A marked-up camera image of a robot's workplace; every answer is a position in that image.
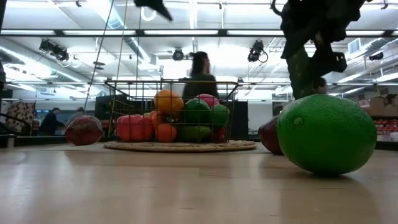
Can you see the orange bell pepper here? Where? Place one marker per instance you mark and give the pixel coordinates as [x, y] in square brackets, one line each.
[133, 128]

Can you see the small green lime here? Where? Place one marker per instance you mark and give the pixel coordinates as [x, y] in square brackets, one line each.
[220, 115]

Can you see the person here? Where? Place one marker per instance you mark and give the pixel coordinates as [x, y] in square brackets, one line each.
[77, 113]
[51, 123]
[320, 85]
[200, 84]

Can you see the cardboard box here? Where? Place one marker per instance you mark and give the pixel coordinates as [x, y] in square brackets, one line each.
[382, 107]

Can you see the round woven wicker mat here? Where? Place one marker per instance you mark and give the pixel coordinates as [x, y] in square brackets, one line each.
[186, 147]

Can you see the green avocado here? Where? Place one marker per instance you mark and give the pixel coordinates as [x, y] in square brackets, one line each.
[196, 112]

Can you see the dark purple bell pepper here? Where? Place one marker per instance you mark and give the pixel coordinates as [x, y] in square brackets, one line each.
[269, 137]

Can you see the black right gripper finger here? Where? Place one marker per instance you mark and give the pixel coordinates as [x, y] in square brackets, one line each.
[321, 62]
[298, 42]

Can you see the black ceiling camera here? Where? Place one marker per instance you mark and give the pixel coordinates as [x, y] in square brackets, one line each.
[255, 51]

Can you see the green cactus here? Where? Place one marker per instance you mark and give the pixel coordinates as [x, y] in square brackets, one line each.
[298, 84]

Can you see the red grape bunch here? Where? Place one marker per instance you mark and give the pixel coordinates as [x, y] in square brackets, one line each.
[220, 136]

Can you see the dark red apple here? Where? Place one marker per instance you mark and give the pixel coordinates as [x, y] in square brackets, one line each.
[84, 130]

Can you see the large green lime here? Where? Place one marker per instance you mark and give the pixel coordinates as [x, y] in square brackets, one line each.
[326, 133]

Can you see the round black ceiling lamp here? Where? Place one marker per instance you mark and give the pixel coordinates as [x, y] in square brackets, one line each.
[178, 54]

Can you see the green apple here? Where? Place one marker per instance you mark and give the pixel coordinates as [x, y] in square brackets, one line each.
[146, 114]

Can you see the yellow mango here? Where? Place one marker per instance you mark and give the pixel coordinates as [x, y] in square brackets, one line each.
[168, 102]

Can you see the shelf with red items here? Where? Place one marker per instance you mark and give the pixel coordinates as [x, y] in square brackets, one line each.
[387, 126]

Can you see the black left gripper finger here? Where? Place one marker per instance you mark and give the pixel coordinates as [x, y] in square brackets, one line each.
[154, 4]

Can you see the patterned armchair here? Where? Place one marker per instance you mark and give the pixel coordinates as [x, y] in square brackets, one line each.
[20, 113]

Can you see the orange tangerine cluster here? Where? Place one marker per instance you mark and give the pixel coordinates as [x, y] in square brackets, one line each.
[165, 133]

